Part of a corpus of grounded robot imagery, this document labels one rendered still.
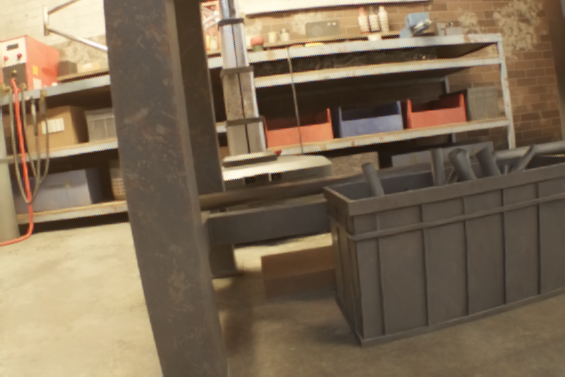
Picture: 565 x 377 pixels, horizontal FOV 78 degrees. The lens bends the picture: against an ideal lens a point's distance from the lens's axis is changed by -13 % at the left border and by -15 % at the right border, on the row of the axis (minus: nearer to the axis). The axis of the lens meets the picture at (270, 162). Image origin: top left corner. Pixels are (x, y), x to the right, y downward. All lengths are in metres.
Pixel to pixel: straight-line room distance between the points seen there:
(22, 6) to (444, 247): 3.43
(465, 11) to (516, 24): 0.52
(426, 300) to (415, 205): 0.16
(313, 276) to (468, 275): 0.36
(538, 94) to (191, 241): 3.61
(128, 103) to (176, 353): 0.32
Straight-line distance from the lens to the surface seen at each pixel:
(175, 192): 0.49
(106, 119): 2.34
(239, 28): 1.67
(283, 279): 0.90
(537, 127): 3.86
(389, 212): 0.62
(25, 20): 3.57
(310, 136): 2.22
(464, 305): 0.73
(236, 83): 1.61
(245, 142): 1.58
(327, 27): 2.97
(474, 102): 2.60
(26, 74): 2.80
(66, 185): 2.45
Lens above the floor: 0.34
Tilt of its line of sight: 3 degrees down
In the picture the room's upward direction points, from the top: 8 degrees counter-clockwise
